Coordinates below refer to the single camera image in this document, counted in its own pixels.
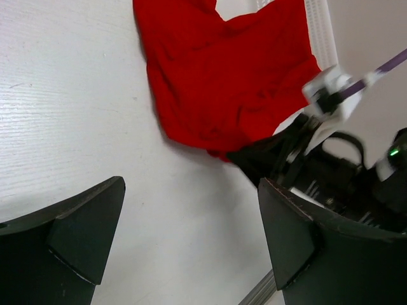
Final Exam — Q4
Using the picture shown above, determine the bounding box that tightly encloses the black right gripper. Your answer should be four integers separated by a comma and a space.
226, 115, 406, 229

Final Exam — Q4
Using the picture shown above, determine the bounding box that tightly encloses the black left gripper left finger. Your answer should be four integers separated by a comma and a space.
1, 176, 125, 304

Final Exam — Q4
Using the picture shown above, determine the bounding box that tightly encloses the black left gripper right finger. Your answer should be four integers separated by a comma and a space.
258, 179, 406, 305

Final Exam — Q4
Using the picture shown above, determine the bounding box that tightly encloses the red t shirt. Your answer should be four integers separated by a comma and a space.
133, 0, 320, 159

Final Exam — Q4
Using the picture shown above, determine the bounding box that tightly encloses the white plastic basket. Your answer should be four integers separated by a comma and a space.
254, 0, 338, 69

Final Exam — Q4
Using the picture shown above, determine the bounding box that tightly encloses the aluminium table edge rail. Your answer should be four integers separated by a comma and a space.
239, 270, 277, 305

